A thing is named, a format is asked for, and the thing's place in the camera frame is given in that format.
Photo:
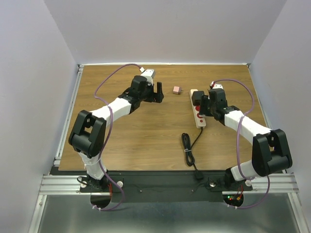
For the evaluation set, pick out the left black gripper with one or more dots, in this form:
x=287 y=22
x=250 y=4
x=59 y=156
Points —
x=155 y=97

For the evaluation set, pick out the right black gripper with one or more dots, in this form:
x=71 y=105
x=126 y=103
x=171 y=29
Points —
x=204 y=109

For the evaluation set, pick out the white red power strip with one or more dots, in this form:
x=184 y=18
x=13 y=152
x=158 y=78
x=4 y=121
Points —
x=199 y=121

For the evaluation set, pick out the black cube socket adapter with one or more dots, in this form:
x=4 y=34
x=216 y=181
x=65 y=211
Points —
x=196 y=97

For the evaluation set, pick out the small pink charger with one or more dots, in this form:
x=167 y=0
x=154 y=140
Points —
x=177 y=90

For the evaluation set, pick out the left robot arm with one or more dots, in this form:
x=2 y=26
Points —
x=92 y=130

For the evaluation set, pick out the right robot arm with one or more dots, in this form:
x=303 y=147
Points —
x=270 y=148

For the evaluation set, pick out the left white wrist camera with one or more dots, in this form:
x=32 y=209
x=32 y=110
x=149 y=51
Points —
x=149 y=74

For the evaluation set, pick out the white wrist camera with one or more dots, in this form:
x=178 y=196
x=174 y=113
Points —
x=149 y=74
x=215 y=86

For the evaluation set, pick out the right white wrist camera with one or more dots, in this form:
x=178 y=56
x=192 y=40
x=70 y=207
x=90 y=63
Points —
x=215 y=86

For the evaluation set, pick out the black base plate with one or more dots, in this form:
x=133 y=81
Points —
x=163 y=186

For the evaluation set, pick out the aluminium frame rail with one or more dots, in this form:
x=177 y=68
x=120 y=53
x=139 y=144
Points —
x=62 y=141

